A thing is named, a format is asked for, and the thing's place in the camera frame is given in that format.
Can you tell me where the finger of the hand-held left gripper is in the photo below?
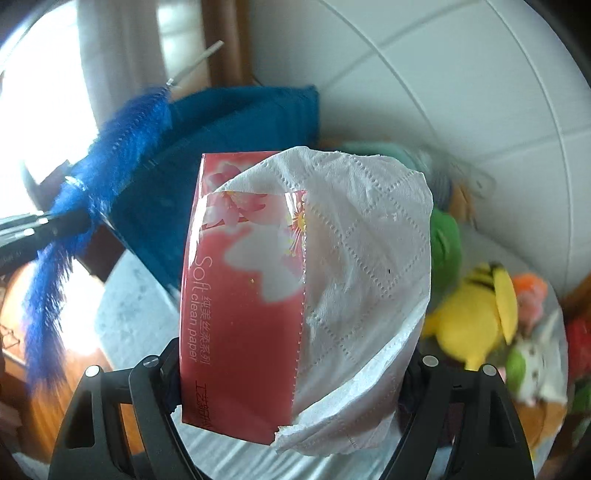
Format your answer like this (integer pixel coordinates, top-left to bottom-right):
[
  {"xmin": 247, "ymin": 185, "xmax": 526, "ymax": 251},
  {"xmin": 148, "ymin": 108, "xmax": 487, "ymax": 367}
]
[
  {"xmin": 0, "ymin": 213, "xmax": 90, "ymax": 245},
  {"xmin": 0, "ymin": 241, "xmax": 61, "ymax": 274}
]

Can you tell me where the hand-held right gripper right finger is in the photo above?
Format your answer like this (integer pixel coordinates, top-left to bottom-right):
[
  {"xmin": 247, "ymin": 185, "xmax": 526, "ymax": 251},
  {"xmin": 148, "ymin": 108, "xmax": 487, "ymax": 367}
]
[{"xmin": 379, "ymin": 351, "xmax": 532, "ymax": 480}]

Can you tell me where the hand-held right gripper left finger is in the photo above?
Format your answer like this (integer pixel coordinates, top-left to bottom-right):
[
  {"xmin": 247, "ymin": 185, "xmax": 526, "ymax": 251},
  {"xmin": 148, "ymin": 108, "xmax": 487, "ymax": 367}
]
[{"xmin": 48, "ymin": 339, "xmax": 195, "ymax": 480}]

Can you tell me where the blue feather duster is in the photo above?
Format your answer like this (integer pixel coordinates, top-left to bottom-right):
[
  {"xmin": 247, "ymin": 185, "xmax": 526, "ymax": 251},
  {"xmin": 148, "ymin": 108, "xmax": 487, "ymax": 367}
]
[{"xmin": 25, "ymin": 41, "xmax": 225, "ymax": 386}]

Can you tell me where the pink tissue pack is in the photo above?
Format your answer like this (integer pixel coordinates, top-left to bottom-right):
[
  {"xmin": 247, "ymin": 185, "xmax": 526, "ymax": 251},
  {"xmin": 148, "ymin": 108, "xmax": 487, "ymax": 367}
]
[{"xmin": 178, "ymin": 147, "xmax": 435, "ymax": 457}]

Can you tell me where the blue plastic crate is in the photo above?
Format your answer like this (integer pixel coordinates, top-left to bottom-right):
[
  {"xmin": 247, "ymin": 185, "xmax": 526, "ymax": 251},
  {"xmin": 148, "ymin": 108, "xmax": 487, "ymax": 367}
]
[{"xmin": 99, "ymin": 85, "xmax": 321, "ymax": 296}]

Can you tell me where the white cloth covered desktop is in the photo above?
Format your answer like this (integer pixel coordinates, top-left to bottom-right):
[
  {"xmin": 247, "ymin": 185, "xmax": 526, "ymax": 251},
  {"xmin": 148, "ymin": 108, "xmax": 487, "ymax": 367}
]
[{"xmin": 95, "ymin": 222, "xmax": 568, "ymax": 480}]

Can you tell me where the yellow plush with black stripes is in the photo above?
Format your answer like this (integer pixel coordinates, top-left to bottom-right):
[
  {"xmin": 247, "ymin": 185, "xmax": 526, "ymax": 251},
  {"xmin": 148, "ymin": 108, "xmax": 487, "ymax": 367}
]
[{"xmin": 422, "ymin": 262, "xmax": 520, "ymax": 372}]

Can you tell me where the white plush with green belly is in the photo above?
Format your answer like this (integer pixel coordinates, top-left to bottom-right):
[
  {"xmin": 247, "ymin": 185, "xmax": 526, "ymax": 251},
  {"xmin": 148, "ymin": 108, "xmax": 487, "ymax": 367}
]
[{"xmin": 505, "ymin": 314, "xmax": 568, "ymax": 407}]

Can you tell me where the brown plush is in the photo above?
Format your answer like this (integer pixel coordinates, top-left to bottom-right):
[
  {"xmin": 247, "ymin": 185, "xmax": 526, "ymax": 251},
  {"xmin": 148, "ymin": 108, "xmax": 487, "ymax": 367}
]
[{"xmin": 515, "ymin": 401, "xmax": 566, "ymax": 462}]

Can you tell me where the orange and pink plush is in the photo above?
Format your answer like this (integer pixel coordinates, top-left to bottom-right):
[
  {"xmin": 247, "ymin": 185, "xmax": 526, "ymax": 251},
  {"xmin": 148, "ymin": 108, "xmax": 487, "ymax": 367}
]
[{"xmin": 512, "ymin": 273, "xmax": 550, "ymax": 324}]

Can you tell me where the red bag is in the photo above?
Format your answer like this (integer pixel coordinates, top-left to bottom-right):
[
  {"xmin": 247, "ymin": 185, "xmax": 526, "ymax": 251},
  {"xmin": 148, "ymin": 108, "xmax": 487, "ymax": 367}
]
[{"xmin": 566, "ymin": 318, "xmax": 591, "ymax": 370}]

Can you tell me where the small orange-brown plush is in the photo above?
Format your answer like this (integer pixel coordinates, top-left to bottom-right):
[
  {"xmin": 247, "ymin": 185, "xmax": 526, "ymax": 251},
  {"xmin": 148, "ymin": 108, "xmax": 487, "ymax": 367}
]
[{"xmin": 450, "ymin": 182, "xmax": 476, "ymax": 222}]

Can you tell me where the white curtain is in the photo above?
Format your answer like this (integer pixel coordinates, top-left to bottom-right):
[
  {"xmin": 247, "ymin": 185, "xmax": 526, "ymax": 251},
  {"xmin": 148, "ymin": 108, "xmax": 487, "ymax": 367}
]
[{"xmin": 76, "ymin": 0, "xmax": 167, "ymax": 121}]

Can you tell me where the wooden door frame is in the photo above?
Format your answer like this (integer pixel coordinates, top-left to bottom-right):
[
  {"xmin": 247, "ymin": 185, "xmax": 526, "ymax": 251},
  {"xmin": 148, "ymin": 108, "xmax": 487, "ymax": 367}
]
[{"xmin": 222, "ymin": 0, "xmax": 259, "ymax": 88}]

